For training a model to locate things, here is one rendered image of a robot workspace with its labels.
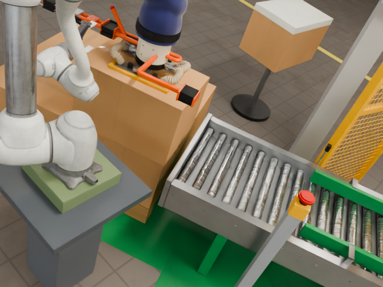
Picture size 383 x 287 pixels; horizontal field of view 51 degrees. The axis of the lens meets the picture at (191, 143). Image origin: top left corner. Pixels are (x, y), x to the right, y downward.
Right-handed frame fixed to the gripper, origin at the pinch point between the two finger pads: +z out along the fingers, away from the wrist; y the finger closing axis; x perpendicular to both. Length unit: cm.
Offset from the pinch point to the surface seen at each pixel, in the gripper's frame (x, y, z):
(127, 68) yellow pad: 20.7, 10.6, 3.2
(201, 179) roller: 78, 52, -4
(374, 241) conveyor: 183, 58, 18
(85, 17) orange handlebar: -11.0, -0.9, 11.8
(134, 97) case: 31.4, 18.3, -6.8
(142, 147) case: 42, 47, -7
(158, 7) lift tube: 29.0, -26.0, 4.3
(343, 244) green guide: 158, 44, -10
